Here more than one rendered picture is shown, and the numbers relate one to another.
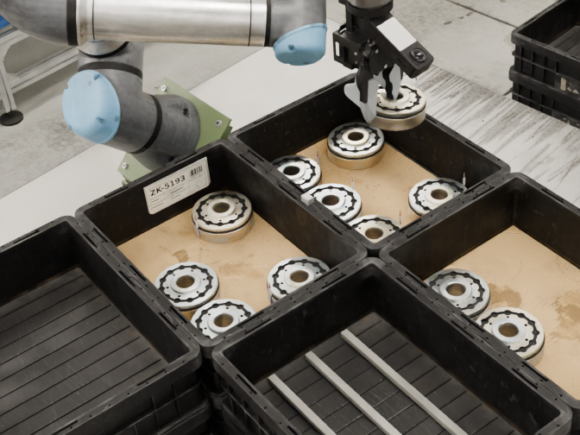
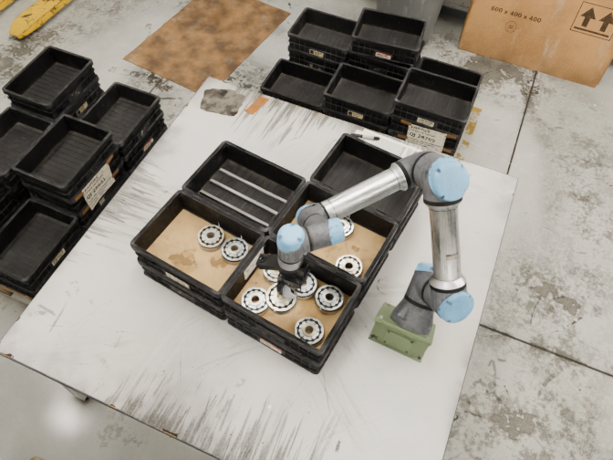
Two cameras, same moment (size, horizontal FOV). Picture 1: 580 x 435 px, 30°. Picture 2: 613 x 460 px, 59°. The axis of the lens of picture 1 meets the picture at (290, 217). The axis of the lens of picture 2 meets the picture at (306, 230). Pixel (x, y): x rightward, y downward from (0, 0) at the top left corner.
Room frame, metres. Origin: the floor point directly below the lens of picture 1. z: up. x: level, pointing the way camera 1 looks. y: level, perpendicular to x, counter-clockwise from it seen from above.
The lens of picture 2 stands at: (2.19, -0.51, 2.59)
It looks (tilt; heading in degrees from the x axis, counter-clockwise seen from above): 57 degrees down; 151
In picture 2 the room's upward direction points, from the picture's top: 3 degrees clockwise
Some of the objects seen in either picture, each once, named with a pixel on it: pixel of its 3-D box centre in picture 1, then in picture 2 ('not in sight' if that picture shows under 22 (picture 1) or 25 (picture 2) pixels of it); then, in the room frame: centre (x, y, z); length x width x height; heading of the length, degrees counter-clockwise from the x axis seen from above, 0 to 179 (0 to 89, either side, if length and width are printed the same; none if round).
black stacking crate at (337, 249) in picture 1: (220, 261); (332, 237); (1.27, 0.12, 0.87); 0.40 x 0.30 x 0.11; 33
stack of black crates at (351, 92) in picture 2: not in sight; (361, 109); (0.26, 0.90, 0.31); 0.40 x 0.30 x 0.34; 40
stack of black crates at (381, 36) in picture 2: not in sight; (384, 59); (-0.01, 1.20, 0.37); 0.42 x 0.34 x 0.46; 40
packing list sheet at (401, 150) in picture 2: not in sight; (382, 153); (0.88, 0.60, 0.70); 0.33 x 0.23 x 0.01; 40
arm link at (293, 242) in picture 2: not in sight; (291, 243); (1.47, -0.15, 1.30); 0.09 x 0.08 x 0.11; 83
